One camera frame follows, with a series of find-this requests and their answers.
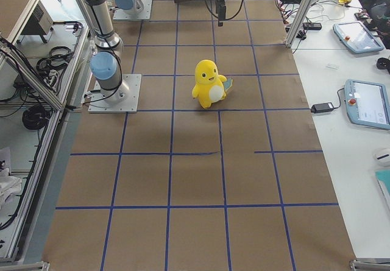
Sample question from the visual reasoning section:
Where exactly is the black power adapter brick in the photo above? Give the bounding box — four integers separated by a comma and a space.
310, 102, 335, 114

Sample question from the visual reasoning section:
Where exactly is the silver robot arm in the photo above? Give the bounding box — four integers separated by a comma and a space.
114, 0, 144, 15
79, 0, 139, 108

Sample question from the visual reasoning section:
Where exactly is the blue teach pendant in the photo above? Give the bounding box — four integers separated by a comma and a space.
344, 79, 389, 130
333, 21, 385, 54

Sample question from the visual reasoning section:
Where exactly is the brown paper table mat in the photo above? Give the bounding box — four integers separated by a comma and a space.
42, 0, 353, 270

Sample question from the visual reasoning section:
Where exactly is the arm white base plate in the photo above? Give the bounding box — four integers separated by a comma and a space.
113, 0, 153, 21
88, 74, 142, 113

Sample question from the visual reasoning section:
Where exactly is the yellow plush dinosaur toy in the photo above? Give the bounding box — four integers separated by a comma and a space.
191, 60, 233, 109

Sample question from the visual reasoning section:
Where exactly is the upper blue teach pendant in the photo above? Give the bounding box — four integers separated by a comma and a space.
333, 21, 385, 54

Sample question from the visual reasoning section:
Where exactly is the grey electronics box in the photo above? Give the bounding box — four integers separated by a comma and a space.
21, 1, 54, 43

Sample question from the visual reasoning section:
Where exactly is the coiled black cable bundle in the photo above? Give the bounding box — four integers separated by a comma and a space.
21, 105, 47, 130

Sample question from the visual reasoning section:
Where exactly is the aluminium frame post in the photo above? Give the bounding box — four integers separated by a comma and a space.
285, 0, 313, 48

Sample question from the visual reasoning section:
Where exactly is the black backpack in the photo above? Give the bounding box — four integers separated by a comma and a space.
359, 0, 389, 49

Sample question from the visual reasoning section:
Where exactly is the lower blue teach pendant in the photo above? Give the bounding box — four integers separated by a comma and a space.
344, 79, 389, 130

